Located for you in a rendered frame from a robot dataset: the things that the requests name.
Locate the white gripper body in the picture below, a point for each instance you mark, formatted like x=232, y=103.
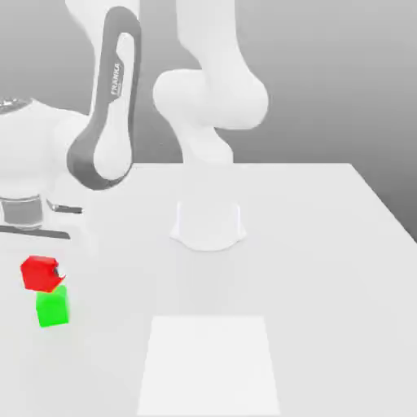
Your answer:
x=35, y=244

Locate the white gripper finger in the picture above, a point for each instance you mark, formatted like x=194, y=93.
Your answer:
x=61, y=271

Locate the small red cube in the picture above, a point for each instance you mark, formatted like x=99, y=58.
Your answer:
x=37, y=273

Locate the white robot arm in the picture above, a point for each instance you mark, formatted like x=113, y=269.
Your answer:
x=208, y=97

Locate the small green cube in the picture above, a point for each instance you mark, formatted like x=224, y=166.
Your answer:
x=52, y=309

